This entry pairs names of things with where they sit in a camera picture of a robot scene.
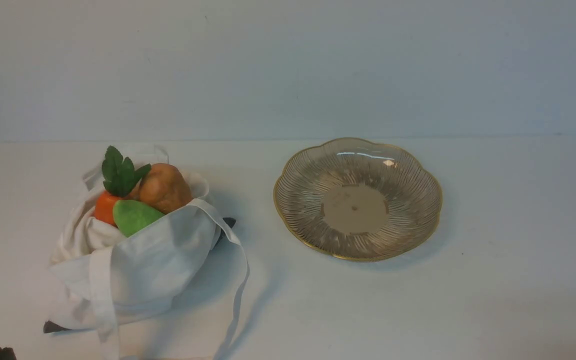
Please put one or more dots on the green cucumber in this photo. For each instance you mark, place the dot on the green cucumber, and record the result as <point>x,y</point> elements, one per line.
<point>132,216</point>

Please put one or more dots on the white cloth bag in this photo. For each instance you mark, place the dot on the white cloth bag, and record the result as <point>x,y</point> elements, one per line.
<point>109,280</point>

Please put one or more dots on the glass plate with gold rim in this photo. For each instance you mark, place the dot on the glass plate with gold rim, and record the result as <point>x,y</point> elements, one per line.
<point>358,200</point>

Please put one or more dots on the brown potato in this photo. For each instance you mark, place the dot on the brown potato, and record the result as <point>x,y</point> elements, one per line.
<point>164,188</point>

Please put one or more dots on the orange carrot with green leaves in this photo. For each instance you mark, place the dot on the orange carrot with green leaves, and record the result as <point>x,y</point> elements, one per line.
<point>120,177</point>

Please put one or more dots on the dark object at table corner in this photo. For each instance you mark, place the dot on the dark object at table corner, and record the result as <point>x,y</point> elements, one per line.
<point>7,353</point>

